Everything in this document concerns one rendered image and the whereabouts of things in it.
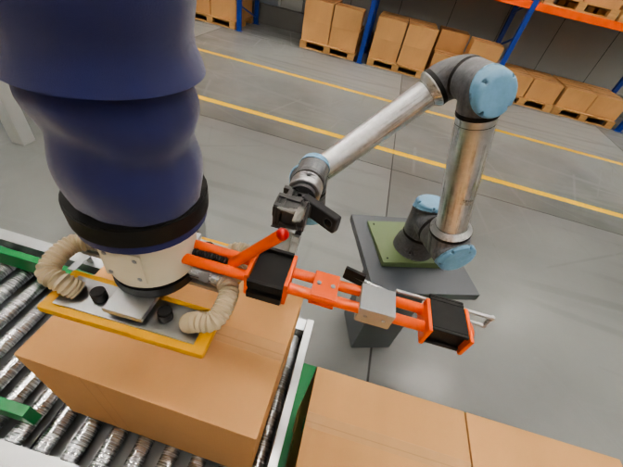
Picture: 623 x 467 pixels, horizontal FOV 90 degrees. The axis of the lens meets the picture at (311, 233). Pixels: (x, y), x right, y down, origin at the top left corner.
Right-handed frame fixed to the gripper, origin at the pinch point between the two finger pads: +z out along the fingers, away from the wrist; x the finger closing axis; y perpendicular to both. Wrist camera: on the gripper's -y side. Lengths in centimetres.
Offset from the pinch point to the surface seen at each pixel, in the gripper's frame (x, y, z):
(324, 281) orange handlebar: 1.4, -8.5, 7.3
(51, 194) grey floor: -127, 203, -107
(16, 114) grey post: -101, 268, -159
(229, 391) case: -31.9, 5.8, 20.5
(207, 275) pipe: -4.4, 15.0, 9.6
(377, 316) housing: 0.4, -19.7, 11.2
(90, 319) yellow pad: -10.9, 33.2, 22.1
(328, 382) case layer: -72, -23, -6
